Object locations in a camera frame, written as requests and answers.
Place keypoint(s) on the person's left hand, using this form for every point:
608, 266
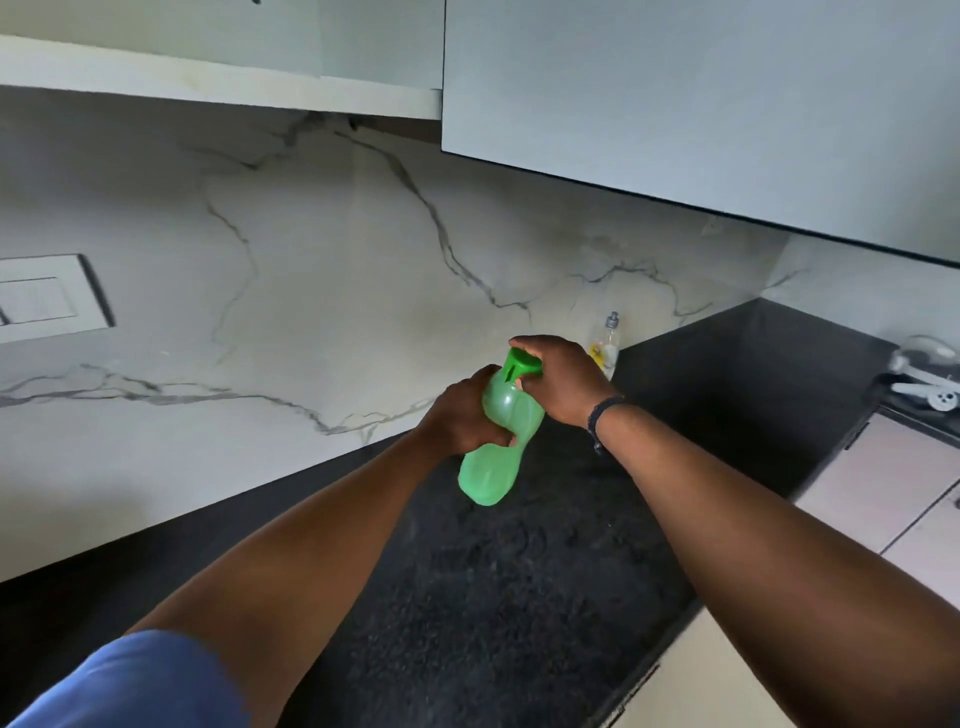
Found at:
456, 416

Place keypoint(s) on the person's right hand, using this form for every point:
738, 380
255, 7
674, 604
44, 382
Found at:
570, 382

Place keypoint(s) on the person's right thumb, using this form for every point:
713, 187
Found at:
529, 380

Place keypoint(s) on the person's left thumb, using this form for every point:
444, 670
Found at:
501, 433

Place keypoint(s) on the green plastic water bottle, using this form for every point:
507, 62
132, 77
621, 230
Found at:
501, 439

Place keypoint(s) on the green bottle cap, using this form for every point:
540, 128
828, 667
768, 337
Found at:
523, 367

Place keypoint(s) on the person's left forearm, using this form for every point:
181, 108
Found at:
300, 570

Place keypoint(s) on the person's right forearm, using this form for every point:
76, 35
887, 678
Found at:
780, 555

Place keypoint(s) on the black wristband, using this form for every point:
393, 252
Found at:
600, 412

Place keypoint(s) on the clear dispenser bottle yellow label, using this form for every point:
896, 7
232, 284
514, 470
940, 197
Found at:
606, 347

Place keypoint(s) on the white base cabinet drawers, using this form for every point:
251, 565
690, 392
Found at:
825, 585

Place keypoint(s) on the white plastic utensils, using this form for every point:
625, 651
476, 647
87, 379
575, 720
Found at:
926, 375

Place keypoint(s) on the blue shirt sleeve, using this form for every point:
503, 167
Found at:
135, 682

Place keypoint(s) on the white wall cabinet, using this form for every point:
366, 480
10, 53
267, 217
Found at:
705, 105

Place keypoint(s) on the white wall shelf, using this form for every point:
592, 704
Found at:
210, 71

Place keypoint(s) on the white wall switch plate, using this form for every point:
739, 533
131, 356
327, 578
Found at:
45, 298

